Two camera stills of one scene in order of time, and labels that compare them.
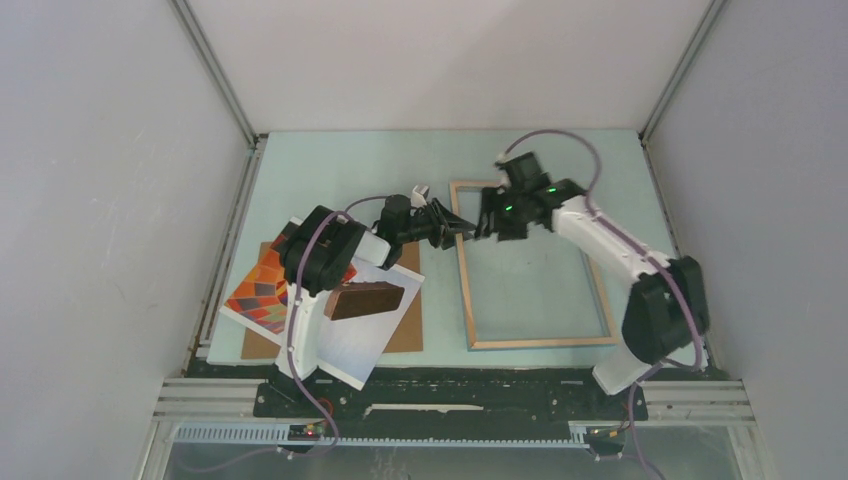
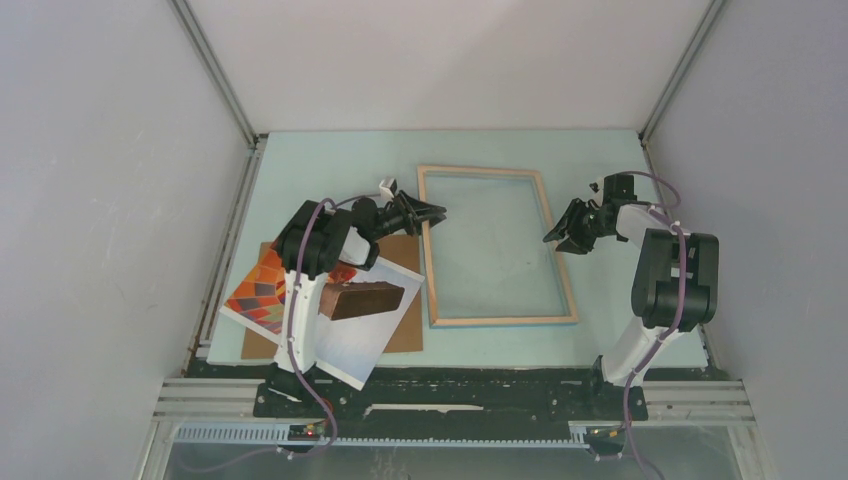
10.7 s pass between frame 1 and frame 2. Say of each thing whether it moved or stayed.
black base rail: stayed
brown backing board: stayed
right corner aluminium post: stayed
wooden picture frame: moved
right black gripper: moved
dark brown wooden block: stayed
